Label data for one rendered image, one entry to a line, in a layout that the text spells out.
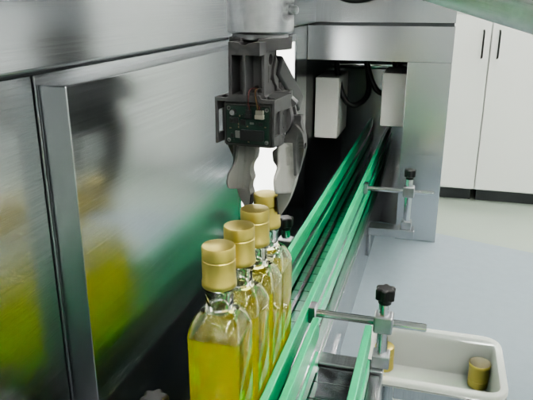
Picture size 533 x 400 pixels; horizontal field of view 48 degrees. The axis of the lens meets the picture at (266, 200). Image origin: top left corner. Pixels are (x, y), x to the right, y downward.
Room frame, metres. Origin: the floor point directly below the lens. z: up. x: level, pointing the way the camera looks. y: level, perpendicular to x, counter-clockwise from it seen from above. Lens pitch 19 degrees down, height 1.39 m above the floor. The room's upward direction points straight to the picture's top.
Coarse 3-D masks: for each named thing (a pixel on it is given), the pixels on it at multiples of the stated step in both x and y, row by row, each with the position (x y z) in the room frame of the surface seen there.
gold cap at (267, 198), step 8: (256, 192) 0.72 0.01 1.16; (264, 192) 0.72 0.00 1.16; (272, 192) 0.72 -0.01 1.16; (256, 200) 0.70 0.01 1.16; (264, 200) 0.70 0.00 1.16; (272, 200) 0.70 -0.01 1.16; (272, 208) 0.70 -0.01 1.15; (272, 216) 0.70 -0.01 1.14; (272, 224) 0.70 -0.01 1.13; (280, 224) 0.71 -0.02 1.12
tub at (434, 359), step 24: (408, 336) 0.93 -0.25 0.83; (432, 336) 0.92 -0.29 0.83; (456, 336) 0.91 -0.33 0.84; (480, 336) 0.90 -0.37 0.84; (408, 360) 0.92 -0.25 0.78; (432, 360) 0.91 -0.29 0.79; (456, 360) 0.90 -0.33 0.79; (408, 384) 0.77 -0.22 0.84; (432, 384) 0.77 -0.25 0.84; (456, 384) 0.87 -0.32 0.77; (504, 384) 0.77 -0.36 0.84
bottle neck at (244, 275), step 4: (236, 268) 0.59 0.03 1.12; (240, 268) 0.59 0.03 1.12; (244, 268) 0.59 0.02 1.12; (248, 268) 0.59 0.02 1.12; (236, 272) 0.59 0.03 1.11; (240, 272) 0.59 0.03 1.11; (244, 272) 0.59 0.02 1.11; (248, 272) 0.59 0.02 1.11; (236, 276) 0.59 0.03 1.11; (240, 276) 0.59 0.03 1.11; (244, 276) 0.59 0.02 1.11; (248, 276) 0.59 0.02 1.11; (240, 280) 0.59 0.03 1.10; (244, 280) 0.59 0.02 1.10; (248, 280) 0.59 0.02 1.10; (252, 280) 0.60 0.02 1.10; (240, 284) 0.59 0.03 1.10; (244, 284) 0.59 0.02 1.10; (248, 284) 0.59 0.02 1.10
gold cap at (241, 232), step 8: (224, 224) 0.61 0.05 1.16; (232, 224) 0.60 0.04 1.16; (240, 224) 0.60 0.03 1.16; (248, 224) 0.60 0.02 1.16; (224, 232) 0.60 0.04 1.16; (232, 232) 0.59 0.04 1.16; (240, 232) 0.59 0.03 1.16; (248, 232) 0.59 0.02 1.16; (232, 240) 0.59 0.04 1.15; (240, 240) 0.59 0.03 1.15; (248, 240) 0.59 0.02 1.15; (240, 248) 0.59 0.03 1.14; (248, 248) 0.59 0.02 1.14; (240, 256) 0.59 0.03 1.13; (248, 256) 0.59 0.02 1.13; (240, 264) 0.59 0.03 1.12; (248, 264) 0.59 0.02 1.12
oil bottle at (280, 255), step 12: (276, 252) 0.69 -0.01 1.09; (288, 252) 0.72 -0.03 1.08; (276, 264) 0.68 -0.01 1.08; (288, 264) 0.71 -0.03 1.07; (288, 276) 0.71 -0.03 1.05; (288, 288) 0.71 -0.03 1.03; (288, 300) 0.71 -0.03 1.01; (288, 312) 0.71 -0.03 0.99; (288, 324) 0.71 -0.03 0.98; (288, 336) 0.71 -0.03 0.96
